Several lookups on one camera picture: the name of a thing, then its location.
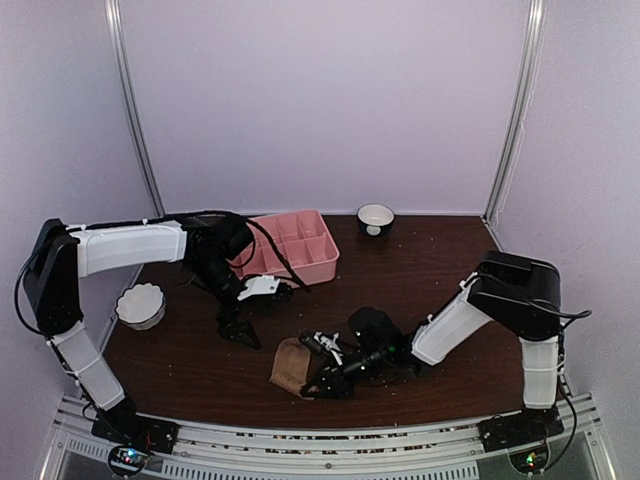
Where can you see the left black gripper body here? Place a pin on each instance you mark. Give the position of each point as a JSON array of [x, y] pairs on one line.
[[211, 275]]

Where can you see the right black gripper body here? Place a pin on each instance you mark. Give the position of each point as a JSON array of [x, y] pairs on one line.
[[379, 362]]

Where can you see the tan brown sock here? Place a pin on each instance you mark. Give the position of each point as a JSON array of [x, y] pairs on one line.
[[294, 365]]

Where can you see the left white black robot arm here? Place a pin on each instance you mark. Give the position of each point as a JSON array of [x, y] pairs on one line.
[[50, 279]]

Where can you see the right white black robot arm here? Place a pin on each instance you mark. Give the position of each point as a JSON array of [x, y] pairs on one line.
[[519, 293]]

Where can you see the white fluted bowl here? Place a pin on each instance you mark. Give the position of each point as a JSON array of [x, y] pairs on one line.
[[141, 307]]

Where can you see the pink divided organizer tray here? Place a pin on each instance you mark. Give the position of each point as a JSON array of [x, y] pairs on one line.
[[302, 238]]

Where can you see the black white ceramic bowl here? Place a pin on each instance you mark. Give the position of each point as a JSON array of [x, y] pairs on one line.
[[375, 220]]

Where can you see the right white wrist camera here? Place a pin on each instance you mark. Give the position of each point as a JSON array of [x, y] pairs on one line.
[[320, 343]]

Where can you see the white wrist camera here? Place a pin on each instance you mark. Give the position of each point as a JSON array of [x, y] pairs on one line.
[[320, 343], [266, 285]]

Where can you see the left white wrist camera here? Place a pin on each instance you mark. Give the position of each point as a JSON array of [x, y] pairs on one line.
[[266, 285]]

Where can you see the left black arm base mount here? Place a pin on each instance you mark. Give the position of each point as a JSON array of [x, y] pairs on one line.
[[136, 444]]

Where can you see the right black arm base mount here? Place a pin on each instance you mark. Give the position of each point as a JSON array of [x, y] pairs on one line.
[[524, 438]]

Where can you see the left aluminium frame post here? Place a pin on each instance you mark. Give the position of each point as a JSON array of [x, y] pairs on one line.
[[133, 118]]

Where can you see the aluminium frame post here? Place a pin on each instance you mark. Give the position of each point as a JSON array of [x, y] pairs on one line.
[[526, 77], [133, 118]]

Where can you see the right aluminium frame post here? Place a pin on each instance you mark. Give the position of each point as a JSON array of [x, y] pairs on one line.
[[526, 77]]

